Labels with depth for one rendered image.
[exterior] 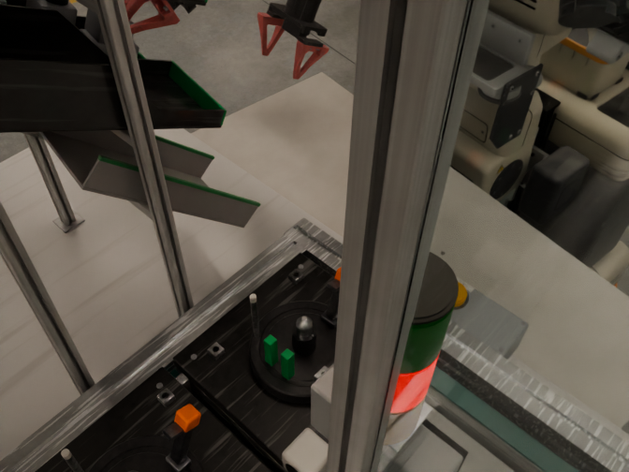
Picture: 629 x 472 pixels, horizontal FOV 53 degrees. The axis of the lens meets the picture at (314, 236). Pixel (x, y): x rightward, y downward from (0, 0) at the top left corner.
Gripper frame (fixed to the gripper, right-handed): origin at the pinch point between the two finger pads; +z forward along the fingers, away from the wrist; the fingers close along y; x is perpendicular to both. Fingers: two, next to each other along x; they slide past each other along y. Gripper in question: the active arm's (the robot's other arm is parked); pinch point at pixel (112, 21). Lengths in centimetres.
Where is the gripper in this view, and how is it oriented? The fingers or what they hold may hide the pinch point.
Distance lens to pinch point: 88.9
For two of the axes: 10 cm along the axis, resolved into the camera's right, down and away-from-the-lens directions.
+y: 6.0, 6.1, -5.2
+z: -7.3, 6.8, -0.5
